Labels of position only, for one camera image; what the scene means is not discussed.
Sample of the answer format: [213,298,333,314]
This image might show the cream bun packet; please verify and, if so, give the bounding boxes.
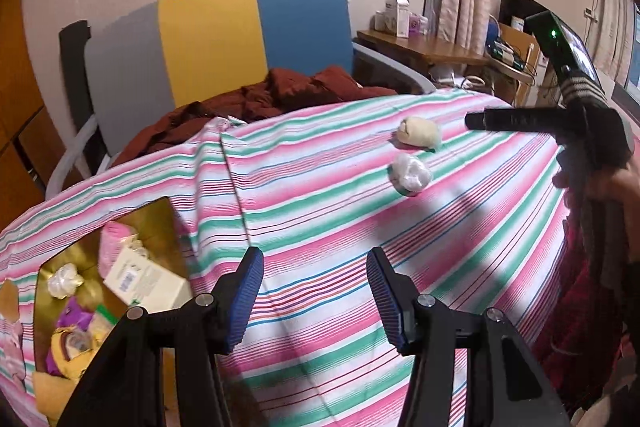
[397,117,443,152]

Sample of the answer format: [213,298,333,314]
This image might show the wooden wardrobe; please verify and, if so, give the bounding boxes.
[0,0,68,218]

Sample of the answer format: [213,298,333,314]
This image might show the gold metal tin box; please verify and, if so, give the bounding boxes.
[32,196,193,427]

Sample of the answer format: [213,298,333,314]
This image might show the white bed rail tube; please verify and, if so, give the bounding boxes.
[45,117,116,200]

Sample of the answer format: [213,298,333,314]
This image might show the grey yellow blue headboard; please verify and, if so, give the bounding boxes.
[84,0,356,158]

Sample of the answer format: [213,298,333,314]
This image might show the grey bed side rail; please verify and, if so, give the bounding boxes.
[352,42,438,95]

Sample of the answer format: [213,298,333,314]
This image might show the tan snack packet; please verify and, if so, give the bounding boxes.
[34,372,76,425]

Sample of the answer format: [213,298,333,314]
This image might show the wooden desk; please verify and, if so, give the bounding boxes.
[356,29,536,105]

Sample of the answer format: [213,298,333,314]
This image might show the white carton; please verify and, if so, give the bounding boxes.
[385,0,411,38]

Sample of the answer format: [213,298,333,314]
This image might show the maroon blanket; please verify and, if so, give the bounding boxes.
[112,67,401,165]

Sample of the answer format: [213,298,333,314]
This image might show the red plaid clothing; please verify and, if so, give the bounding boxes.
[540,202,640,408]

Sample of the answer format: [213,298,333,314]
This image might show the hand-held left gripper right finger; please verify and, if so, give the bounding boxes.
[366,248,571,427]

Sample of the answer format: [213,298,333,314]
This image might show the white plastic packet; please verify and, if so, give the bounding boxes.
[390,152,433,196]
[47,263,83,300]

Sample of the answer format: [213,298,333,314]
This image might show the white cardboard box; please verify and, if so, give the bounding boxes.
[102,242,193,313]

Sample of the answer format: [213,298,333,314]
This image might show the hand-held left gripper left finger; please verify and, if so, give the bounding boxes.
[57,247,266,427]

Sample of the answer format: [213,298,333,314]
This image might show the person's right hand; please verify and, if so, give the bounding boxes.
[552,146,640,208]

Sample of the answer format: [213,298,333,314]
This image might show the pink green striped bedsheet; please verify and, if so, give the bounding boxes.
[0,87,576,427]

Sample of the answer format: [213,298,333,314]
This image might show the black upright panel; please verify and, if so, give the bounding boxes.
[59,21,108,178]

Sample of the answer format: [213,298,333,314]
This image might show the wooden desk organizer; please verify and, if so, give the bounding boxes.
[487,22,541,82]

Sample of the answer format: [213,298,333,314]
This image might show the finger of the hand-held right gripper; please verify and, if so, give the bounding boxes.
[465,107,569,134]

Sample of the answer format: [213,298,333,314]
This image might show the black monitor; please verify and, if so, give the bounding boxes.
[500,0,538,28]

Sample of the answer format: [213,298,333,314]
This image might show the large side window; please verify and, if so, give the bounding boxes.
[625,2,640,98]

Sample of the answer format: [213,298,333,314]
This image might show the pink packet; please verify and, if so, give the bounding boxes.
[97,221,138,278]

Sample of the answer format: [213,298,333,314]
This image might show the yellow snack packet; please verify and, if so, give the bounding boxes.
[50,327,103,380]

